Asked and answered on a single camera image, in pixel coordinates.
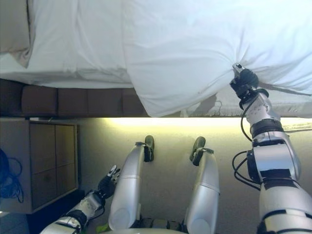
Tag silver left robot leg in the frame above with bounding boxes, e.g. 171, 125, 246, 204
108, 142, 153, 230

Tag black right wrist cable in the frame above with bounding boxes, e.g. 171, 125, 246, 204
240, 96, 256, 142

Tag white textured floor mat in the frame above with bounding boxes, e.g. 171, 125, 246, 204
279, 119, 312, 134

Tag blue cable bundle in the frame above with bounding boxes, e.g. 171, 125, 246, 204
0, 148, 25, 203

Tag white pillow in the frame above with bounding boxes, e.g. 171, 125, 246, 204
0, 0, 34, 69

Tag brown bed frame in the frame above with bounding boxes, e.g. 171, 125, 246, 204
0, 78, 152, 118

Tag black right elbow cable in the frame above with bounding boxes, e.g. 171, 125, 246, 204
232, 150, 263, 191

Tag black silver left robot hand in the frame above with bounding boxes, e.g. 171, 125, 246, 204
97, 164, 122, 198

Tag wooden framed panel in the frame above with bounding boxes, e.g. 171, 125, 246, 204
0, 118, 79, 215

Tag dark right robot foot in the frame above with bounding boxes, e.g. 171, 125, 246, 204
189, 136, 207, 167

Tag dark robot foot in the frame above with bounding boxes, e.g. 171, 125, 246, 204
144, 135, 156, 162
189, 136, 207, 167

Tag white duvet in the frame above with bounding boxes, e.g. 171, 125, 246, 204
123, 0, 312, 118

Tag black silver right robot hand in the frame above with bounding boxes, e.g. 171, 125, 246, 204
230, 62, 259, 99

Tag dark left robot foot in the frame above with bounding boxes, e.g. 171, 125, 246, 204
144, 135, 156, 162

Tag silver robot leg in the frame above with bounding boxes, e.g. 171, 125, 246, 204
184, 147, 221, 231
108, 142, 153, 230

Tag white bed mattress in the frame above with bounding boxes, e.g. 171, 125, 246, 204
0, 0, 312, 118

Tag silver right robot leg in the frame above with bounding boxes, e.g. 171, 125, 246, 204
184, 147, 221, 231

